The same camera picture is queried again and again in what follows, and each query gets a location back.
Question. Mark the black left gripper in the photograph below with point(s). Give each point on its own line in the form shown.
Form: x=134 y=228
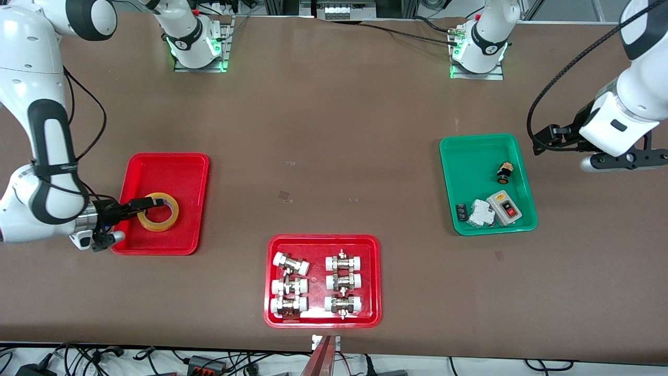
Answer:
x=570 y=133

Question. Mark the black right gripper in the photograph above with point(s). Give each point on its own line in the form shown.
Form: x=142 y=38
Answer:
x=108 y=210

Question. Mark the yellow packing tape roll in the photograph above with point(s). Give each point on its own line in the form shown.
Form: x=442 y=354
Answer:
x=156 y=226

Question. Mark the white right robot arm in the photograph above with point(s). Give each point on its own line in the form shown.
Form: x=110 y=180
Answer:
x=31 y=52

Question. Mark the red plastic tray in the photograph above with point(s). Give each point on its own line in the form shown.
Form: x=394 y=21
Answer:
x=318 y=271
x=156 y=172

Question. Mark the green plastic tray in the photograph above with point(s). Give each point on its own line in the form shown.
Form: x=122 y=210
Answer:
x=469 y=167

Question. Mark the brown tape patch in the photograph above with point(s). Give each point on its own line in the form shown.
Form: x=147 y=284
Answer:
x=284 y=196

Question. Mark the black yellow push button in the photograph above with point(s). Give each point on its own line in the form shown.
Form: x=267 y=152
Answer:
x=504 y=172

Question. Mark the white circuit breaker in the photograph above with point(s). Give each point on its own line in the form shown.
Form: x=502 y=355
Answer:
x=480 y=213

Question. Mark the small black electronic component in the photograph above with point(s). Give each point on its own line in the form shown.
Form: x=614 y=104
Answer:
x=461 y=212

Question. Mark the white capped metal valve fitting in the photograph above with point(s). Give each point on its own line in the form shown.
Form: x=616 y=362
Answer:
x=290 y=263
x=343 y=262
x=343 y=304
x=343 y=282
x=288 y=286
x=288 y=305

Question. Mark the black orange connector box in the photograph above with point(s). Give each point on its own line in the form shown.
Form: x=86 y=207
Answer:
x=206 y=364

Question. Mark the black power adapter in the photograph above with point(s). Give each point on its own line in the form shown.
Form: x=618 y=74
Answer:
x=34 y=371

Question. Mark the reddish metal pole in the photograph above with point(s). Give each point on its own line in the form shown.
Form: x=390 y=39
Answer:
x=321 y=363

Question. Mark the white power strip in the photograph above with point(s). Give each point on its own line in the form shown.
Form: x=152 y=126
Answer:
x=344 y=10

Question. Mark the black plug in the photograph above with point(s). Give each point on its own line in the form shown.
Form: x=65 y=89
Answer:
x=369 y=365

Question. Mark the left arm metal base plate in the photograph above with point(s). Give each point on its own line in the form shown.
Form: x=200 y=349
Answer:
x=496 y=76

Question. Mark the grey switch box red button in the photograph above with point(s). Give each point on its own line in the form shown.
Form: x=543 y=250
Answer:
x=503 y=206

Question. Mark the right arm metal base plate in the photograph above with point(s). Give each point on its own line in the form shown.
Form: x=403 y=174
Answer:
x=227 y=47

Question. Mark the silver table edge bracket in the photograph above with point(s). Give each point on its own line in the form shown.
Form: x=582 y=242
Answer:
x=317 y=342

